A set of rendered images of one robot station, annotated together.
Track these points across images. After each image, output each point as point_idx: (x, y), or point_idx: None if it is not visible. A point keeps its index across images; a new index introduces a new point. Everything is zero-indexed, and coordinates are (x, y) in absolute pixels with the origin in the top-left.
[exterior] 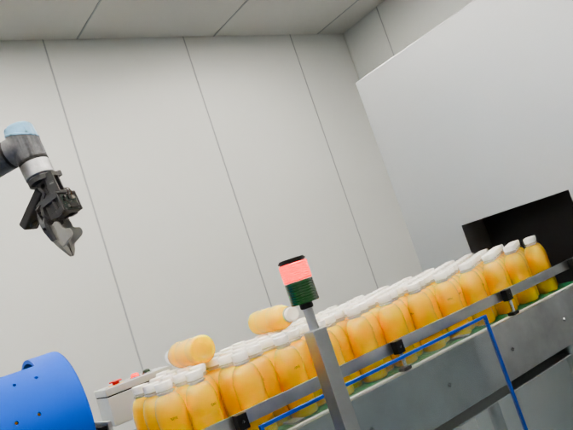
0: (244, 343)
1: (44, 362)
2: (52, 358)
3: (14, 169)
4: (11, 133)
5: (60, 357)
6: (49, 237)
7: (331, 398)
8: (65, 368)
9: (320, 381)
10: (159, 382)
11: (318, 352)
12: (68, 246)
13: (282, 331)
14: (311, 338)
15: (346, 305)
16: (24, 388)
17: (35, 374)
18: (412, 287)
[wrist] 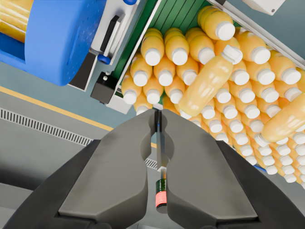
0: (268, 92)
1: (37, 69)
2: (46, 72)
3: None
4: None
5: (54, 77)
6: (77, 156)
7: (157, 143)
8: (53, 82)
9: (159, 146)
10: (130, 95)
11: (157, 161)
12: (164, 129)
13: (253, 126)
14: (158, 166)
15: (301, 149)
16: (13, 66)
17: (24, 69)
18: (286, 179)
